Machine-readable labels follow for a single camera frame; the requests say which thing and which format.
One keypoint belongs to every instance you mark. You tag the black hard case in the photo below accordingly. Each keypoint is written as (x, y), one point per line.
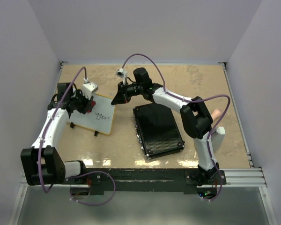
(157, 131)

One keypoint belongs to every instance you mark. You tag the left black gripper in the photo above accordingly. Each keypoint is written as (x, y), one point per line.
(88, 106)

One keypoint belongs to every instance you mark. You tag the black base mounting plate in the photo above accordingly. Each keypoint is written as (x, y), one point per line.
(137, 186)

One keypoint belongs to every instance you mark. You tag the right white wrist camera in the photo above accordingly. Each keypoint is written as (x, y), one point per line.
(122, 74)

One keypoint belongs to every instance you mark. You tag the grey white tape dispenser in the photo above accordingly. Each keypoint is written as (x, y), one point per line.
(217, 138)

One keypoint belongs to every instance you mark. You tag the pink cylindrical tube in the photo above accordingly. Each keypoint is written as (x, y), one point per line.
(216, 114)

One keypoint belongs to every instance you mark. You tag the aluminium front rail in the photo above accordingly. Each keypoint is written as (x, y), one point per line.
(241, 177)

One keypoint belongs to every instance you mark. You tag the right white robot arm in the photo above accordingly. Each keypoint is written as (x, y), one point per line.
(196, 118)

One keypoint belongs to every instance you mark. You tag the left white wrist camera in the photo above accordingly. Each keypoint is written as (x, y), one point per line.
(89, 88)

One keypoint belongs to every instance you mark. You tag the yellow framed whiteboard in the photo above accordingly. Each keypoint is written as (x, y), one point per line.
(99, 119)

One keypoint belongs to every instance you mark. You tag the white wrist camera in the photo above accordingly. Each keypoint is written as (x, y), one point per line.
(89, 88)
(122, 74)

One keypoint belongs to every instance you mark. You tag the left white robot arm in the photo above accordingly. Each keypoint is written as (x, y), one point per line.
(41, 162)

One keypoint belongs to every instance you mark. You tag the red whiteboard eraser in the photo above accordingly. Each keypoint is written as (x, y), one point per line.
(91, 105)

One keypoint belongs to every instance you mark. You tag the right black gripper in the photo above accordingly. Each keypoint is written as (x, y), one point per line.
(122, 96)

